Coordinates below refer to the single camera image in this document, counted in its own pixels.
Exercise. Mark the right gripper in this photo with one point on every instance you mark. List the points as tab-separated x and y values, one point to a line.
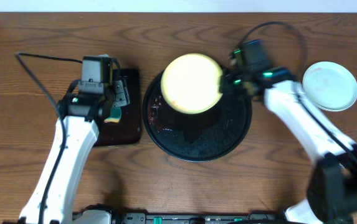
223	78

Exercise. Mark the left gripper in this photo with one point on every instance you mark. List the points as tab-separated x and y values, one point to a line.
116	101

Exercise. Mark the green yellow sponge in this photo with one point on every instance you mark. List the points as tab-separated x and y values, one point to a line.
115	115

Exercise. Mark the yellow plate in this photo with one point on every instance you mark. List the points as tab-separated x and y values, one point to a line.
190	83

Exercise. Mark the light blue plate top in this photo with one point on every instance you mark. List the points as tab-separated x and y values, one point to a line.
330	86

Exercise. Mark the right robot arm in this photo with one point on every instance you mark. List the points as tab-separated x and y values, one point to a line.
332	190

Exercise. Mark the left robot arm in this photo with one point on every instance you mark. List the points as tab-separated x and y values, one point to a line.
87	104

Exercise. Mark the dark rectangular tray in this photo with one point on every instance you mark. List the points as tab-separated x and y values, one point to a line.
128	129

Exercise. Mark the black round tray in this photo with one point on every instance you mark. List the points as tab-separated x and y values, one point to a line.
196	137

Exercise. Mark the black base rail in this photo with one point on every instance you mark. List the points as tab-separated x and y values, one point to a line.
143	218

